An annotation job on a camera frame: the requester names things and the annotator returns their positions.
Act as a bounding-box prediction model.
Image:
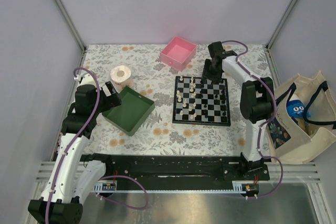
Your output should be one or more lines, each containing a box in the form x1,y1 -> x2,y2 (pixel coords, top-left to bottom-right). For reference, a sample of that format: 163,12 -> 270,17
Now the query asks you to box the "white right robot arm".
202,40 -> 277,180

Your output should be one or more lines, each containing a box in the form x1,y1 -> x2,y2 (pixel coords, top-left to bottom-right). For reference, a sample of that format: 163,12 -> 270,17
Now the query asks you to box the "blue cartoon face package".
286,99 -> 306,118

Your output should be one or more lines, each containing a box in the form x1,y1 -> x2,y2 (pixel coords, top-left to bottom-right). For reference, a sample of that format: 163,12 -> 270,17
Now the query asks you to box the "cream canvas tote bag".
267,71 -> 335,164

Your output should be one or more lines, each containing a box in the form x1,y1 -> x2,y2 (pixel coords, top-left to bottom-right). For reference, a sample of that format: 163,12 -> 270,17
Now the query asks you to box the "aluminium rail frame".
36,162 -> 55,182

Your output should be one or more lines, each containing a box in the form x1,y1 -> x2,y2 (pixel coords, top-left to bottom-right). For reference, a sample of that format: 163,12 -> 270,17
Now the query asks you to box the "pink plastic box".
160,36 -> 197,71

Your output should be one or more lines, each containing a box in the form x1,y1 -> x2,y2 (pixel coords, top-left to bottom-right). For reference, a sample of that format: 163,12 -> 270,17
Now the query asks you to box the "green plastic tray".
102,87 -> 155,136

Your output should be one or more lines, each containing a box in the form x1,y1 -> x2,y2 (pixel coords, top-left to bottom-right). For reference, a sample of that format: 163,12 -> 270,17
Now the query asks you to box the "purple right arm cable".
222,39 -> 284,200

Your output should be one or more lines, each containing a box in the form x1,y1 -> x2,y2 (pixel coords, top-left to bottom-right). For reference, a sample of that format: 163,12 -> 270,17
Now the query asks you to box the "white slotted cable duct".
91,182 -> 117,194

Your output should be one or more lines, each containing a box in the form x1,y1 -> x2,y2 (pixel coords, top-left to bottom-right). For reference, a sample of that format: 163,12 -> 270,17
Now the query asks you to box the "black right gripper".
201,59 -> 222,86

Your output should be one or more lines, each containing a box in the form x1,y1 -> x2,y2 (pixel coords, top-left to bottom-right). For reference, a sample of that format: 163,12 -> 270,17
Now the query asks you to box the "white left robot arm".
28,74 -> 121,223

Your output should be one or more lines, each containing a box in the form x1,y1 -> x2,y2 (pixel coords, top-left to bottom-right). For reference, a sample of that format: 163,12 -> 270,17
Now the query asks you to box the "pink toilet paper roll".
110,65 -> 133,91

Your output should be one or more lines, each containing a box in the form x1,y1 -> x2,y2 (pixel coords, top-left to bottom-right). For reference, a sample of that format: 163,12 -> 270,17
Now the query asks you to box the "floral patterned table mat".
57,43 -> 276,156

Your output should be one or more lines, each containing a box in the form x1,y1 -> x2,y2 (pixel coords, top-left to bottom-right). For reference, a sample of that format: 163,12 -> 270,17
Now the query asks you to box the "black white chess board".
172,76 -> 231,126

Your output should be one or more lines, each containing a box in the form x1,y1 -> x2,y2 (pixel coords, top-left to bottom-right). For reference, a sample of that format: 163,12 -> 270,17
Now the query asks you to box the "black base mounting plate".
75,153 -> 270,191

